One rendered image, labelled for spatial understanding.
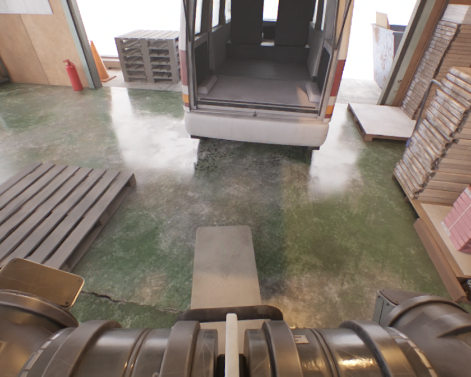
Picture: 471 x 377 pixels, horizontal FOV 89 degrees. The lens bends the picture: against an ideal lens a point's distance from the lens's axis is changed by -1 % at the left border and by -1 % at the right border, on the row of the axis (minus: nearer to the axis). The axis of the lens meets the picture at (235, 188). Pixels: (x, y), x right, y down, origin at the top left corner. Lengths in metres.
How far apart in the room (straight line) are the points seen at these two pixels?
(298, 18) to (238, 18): 0.84
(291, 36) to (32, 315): 4.17
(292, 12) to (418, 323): 4.06
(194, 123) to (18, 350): 2.42
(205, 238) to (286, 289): 0.63
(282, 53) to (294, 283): 3.36
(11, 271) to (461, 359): 0.43
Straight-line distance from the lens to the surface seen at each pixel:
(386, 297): 0.39
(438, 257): 2.32
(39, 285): 0.35
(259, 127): 2.46
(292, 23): 4.22
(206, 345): 0.24
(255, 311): 0.84
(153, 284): 1.81
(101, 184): 2.52
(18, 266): 0.36
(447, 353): 0.31
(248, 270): 1.57
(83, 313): 1.88
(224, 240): 1.69
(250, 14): 4.22
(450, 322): 0.34
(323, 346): 0.26
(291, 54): 4.25
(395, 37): 5.06
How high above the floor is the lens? 1.53
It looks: 40 degrees down
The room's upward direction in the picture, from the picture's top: 2 degrees clockwise
